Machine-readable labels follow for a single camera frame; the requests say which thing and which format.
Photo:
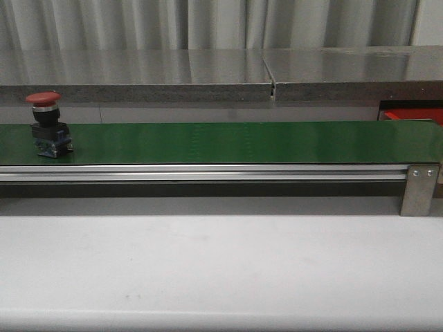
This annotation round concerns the red mushroom push button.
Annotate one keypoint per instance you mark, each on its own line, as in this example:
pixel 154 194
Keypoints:
pixel 52 138

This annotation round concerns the left grey stone shelf slab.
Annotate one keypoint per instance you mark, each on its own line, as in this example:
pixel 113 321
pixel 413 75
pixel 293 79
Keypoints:
pixel 136 76

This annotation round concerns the grey stone shelf slab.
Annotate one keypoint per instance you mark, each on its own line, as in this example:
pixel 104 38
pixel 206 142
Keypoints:
pixel 356 74
pixel 136 76

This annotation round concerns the green conveyor belt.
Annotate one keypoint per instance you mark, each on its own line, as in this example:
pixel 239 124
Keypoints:
pixel 337 142

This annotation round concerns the right grey stone shelf slab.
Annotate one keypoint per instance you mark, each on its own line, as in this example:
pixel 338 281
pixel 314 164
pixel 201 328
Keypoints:
pixel 356 74

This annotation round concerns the red plastic bin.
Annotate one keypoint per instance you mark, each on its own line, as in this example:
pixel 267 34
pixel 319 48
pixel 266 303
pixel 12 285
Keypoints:
pixel 434 114

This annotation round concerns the grey pleated curtain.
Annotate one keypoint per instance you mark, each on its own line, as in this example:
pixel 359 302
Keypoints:
pixel 139 25

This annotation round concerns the steel conveyor support bracket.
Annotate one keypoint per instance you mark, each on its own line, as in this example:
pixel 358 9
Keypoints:
pixel 420 185

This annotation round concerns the aluminium conveyor side rail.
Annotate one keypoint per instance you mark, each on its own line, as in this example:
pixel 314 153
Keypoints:
pixel 202 172

